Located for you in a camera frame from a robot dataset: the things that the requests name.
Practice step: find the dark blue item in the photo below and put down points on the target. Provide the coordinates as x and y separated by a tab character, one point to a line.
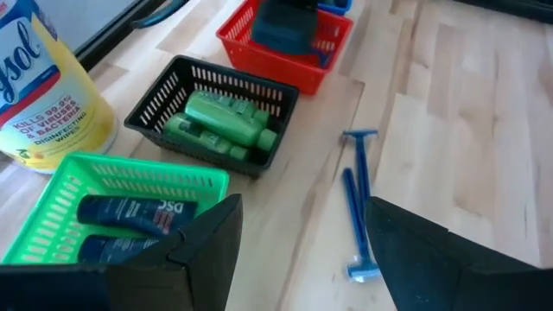
285	26

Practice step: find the green travel bottle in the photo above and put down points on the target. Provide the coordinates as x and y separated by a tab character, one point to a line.
190	129
235	105
220	121

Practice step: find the dark blue tube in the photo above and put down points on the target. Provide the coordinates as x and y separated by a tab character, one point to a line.
112	249
134	213

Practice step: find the blue plastic basket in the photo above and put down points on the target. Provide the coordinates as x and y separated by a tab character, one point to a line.
334	8

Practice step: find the red plastic basket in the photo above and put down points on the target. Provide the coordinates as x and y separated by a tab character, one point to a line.
276	69

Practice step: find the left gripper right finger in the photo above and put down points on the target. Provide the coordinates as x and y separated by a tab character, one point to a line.
432	268

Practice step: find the green plastic basket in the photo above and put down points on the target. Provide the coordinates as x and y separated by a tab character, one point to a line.
52	216

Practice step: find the black plastic basket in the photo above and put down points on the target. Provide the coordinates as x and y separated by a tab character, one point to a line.
147	118

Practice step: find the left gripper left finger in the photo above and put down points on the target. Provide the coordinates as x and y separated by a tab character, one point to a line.
194	268

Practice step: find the yellow disinfecting wipes canister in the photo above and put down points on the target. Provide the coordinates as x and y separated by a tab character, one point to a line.
39	108

